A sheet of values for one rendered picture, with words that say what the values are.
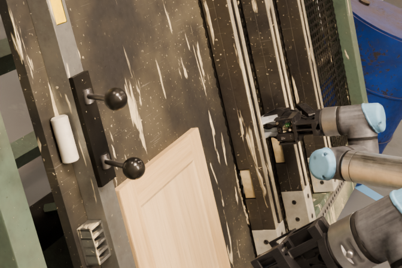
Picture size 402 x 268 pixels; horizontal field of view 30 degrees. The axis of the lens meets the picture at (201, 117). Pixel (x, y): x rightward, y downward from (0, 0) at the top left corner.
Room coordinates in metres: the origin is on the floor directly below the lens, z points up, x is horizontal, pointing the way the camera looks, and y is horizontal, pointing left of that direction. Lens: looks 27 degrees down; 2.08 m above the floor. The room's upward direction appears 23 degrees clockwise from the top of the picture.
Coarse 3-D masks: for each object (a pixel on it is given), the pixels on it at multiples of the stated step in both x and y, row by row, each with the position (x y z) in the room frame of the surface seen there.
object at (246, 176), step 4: (240, 172) 1.69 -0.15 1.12; (244, 172) 1.69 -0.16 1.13; (248, 172) 1.68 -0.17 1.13; (244, 176) 1.68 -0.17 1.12; (248, 176) 1.68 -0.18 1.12; (244, 180) 1.68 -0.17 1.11; (248, 180) 1.68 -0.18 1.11; (244, 184) 1.68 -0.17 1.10; (248, 184) 1.68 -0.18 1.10; (252, 184) 1.68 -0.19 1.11; (244, 188) 1.68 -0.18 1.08; (248, 188) 1.68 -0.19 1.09; (252, 188) 1.68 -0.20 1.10; (248, 192) 1.68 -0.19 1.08; (252, 192) 1.68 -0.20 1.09; (248, 196) 1.68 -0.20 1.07; (252, 196) 1.67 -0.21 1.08
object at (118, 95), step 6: (84, 90) 1.11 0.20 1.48; (90, 90) 1.12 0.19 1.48; (108, 90) 1.05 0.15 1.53; (114, 90) 1.04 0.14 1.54; (120, 90) 1.05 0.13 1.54; (84, 96) 1.11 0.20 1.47; (90, 96) 1.10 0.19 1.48; (96, 96) 1.08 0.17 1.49; (102, 96) 1.07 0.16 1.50; (108, 96) 1.03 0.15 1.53; (114, 96) 1.03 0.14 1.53; (120, 96) 1.04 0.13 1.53; (126, 96) 1.05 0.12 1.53; (90, 102) 1.11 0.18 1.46; (108, 102) 1.03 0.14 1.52; (114, 102) 1.03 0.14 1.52; (120, 102) 1.03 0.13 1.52; (126, 102) 1.05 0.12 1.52; (114, 108) 1.03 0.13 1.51; (120, 108) 1.04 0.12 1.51
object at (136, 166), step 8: (104, 160) 1.09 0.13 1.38; (112, 160) 1.08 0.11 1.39; (128, 160) 1.03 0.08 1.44; (136, 160) 1.03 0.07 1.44; (104, 168) 1.09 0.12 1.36; (128, 168) 1.01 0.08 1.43; (136, 168) 1.02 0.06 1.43; (144, 168) 1.03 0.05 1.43; (128, 176) 1.01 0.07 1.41; (136, 176) 1.02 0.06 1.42
